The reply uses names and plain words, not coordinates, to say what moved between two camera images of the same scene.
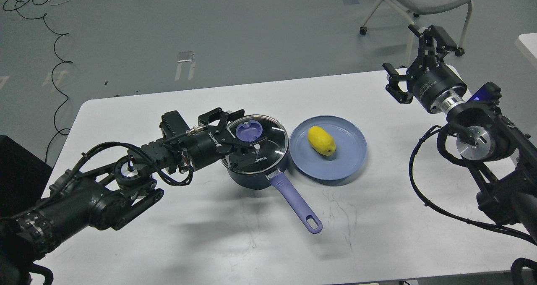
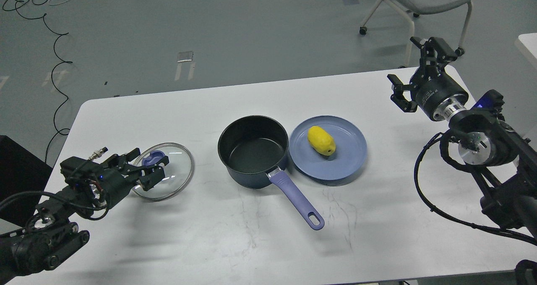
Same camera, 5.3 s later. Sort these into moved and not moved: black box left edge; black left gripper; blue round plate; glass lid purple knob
Moved: black left gripper; glass lid purple knob
Not moved: blue round plate; black box left edge
